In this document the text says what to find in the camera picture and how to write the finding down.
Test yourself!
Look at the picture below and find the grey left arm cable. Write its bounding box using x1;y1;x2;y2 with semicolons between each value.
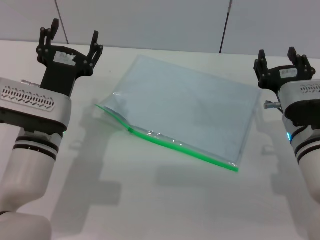
20;79;41;88

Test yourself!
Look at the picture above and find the clear green-zip document bag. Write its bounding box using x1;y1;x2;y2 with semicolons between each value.
94;54;263;174

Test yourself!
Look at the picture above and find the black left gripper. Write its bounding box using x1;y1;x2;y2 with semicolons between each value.
36;18;104;97

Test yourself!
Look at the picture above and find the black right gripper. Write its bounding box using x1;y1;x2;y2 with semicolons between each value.
254;47;316;94

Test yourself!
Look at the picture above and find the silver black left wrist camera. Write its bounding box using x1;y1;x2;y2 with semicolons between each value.
0;77;74;135

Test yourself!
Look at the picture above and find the grey right arm cable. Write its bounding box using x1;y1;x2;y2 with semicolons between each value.
264;99;283;110

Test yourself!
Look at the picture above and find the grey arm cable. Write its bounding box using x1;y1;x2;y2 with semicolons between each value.
20;79;41;88
264;99;283;110

